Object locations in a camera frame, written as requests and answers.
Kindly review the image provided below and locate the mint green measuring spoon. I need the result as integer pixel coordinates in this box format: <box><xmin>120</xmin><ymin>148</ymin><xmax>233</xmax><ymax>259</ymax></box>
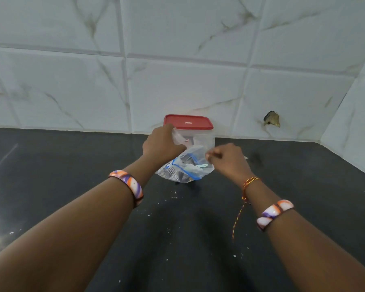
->
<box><xmin>185</xmin><ymin>163</ymin><xmax>208</xmax><ymax>174</ymax></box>

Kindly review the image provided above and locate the red-lidded clear plastic container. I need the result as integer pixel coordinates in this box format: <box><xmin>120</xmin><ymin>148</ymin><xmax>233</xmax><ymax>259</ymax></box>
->
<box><xmin>173</xmin><ymin>128</ymin><xmax>216</xmax><ymax>149</ymax></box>

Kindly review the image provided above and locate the person's right forearm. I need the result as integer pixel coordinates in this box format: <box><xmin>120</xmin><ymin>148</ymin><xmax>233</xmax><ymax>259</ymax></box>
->
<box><xmin>243</xmin><ymin>179</ymin><xmax>365</xmax><ymax>292</ymax></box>

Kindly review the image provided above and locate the large clear blue-zip bag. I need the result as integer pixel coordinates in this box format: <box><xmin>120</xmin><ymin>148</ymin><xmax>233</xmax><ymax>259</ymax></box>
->
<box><xmin>155</xmin><ymin>145</ymin><xmax>216</xmax><ymax>184</ymax></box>

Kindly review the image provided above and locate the orange purple white bangle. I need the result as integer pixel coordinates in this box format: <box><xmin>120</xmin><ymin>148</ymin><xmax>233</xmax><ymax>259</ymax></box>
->
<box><xmin>108</xmin><ymin>170</ymin><xmax>144</xmax><ymax>208</ymax></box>
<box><xmin>256</xmin><ymin>200</ymin><xmax>295</xmax><ymax>232</ymax></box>

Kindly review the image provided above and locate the person's right hand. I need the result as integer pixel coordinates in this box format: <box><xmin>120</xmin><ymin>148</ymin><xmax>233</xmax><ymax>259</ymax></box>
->
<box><xmin>205</xmin><ymin>143</ymin><xmax>255</xmax><ymax>187</ymax></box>

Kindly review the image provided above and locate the red yellow thread bracelet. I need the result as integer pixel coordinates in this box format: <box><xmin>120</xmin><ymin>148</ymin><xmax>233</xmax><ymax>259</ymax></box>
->
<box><xmin>232</xmin><ymin>176</ymin><xmax>260</xmax><ymax>240</ymax></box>

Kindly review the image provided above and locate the person's left forearm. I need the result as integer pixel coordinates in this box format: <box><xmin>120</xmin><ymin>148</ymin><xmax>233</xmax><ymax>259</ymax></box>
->
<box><xmin>0</xmin><ymin>155</ymin><xmax>159</xmax><ymax>292</ymax></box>

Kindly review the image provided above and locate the person's left hand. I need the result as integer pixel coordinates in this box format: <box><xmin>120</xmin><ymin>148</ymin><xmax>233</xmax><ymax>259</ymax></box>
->
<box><xmin>142</xmin><ymin>124</ymin><xmax>187</xmax><ymax>163</ymax></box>

